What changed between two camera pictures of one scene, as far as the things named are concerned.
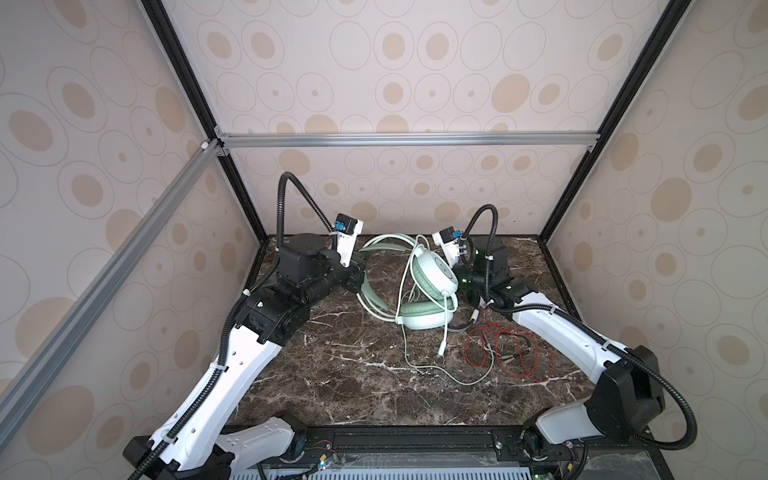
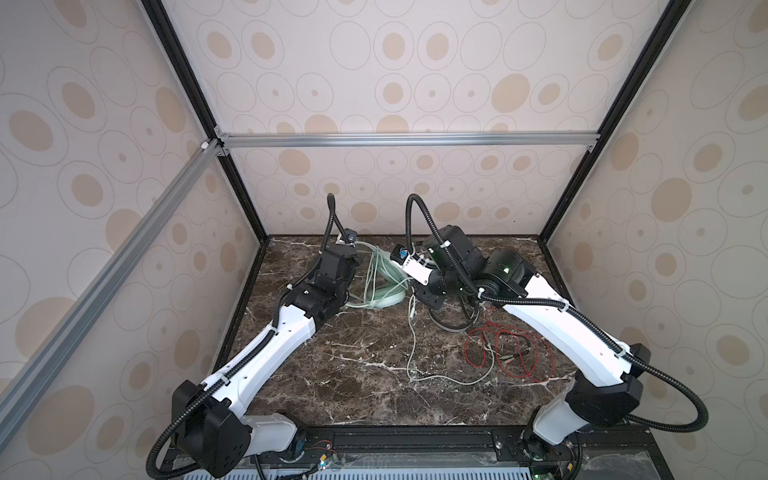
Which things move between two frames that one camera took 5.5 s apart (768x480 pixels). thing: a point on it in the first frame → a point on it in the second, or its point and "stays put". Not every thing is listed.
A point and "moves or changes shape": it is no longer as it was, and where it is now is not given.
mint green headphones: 407,283 moves or changes shape
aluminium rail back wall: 408,140 stays put
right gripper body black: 469,280 → 451,283
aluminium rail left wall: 21,379 stays put
